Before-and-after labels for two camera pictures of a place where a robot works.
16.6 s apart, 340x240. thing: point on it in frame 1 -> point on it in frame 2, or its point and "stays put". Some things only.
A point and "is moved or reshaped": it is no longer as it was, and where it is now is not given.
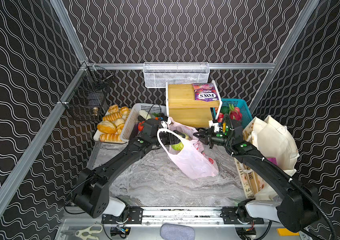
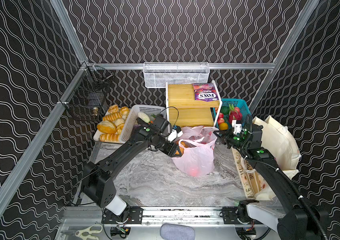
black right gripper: x=209 y=139 -> x=223 y=137
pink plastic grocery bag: x=191 y=158 is moved or reshaped
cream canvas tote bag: x=270 y=139 stays put
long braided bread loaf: x=109 y=138 stays put
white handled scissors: x=87 y=233 stays put
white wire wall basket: x=157 y=74 stays put
